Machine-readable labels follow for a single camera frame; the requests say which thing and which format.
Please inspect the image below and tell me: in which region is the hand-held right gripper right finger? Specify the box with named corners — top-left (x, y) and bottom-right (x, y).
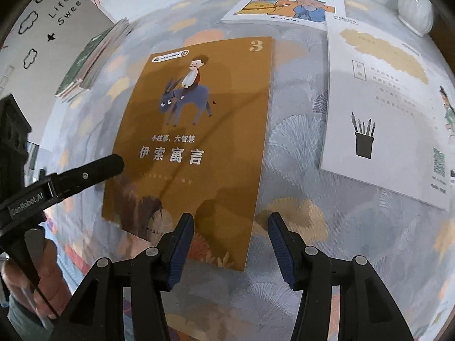
top-left (268, 212), bottom-right (415, 341)

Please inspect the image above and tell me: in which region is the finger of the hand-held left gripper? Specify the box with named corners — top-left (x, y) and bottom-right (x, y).
top-left (53, 153), bottom-right (125, 202)

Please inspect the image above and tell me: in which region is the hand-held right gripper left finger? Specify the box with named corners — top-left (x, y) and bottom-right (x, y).
top-left (48, 213), bottom-right (195, 341)

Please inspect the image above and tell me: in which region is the brown donkey rider book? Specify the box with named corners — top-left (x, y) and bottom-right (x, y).
top-left (101, 36), bottom-right (277, 273)

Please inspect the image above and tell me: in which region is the stack of thin books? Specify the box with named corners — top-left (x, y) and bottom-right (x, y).
top-left (54, 17), bottom-right (134, 101)

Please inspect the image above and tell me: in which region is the person's left hand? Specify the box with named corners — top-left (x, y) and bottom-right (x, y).
top-left (0, 229), bottom-right (73, 323)

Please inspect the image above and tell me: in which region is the leaf patterned tablecloth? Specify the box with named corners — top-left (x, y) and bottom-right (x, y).
top-left (34, 0), bottom-right (455, 341)

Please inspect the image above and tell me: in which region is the black outline cloud sticker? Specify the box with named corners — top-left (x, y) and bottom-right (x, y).
top-left (17, 11), bottom-right (38, 35)
top-left (22, 47), bottom-right (38, 70)

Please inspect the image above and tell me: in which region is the large white illustrated book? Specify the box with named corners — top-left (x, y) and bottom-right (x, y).
top-left (318, 13), bottom-right (455, 211)

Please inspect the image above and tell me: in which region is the white cartoon cover book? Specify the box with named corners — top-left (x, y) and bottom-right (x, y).
top-left (220, 0), bottom-right (347, 31)

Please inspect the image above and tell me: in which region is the white vase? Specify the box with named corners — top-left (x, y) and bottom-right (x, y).
top-left (397, 0), bottom-right (435, 38)

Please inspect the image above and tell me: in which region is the black cable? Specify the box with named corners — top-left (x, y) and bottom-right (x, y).
top-left (19, 256), bottom-right (59, 327)

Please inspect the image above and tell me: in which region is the black lettering wall sticker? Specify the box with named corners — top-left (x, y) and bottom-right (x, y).
top-left (47, 0), bottom-right (89, 26)

